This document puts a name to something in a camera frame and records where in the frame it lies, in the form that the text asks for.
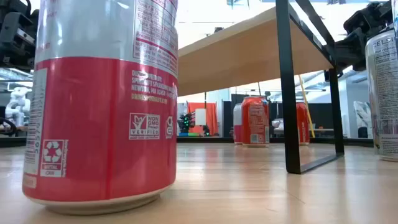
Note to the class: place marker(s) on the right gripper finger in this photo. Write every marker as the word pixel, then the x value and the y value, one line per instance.
pixel 351 49

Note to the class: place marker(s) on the small dark ceiling device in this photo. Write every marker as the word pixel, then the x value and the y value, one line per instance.
pixel 218 30

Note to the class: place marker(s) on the orange cloth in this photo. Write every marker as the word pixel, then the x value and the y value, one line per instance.
pixel 213 118

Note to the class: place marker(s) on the white paper sheet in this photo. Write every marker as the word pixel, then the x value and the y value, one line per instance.
pixel 200 116

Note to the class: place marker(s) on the black partition wall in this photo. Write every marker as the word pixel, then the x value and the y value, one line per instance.
pixel 320 115

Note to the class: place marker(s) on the wooden shelf with black legs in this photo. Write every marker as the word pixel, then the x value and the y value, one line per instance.
pixel 248 56

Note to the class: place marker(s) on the white wrapped object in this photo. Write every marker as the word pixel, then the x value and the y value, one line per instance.
pixel 360 112

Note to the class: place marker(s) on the wooden desk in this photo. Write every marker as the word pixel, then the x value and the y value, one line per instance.
pixel 323 129

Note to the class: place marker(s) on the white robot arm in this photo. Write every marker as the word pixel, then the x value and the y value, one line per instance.
pixel 18 104

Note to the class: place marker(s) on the white Celsius slim can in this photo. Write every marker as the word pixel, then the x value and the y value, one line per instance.
pixel 384 93

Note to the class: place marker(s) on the silver red Spindrift can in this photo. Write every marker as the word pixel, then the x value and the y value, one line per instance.
pixel 237 124
pixel 93 124

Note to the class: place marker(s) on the black cabinet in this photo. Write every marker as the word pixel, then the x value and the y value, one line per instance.
pixel 227 118

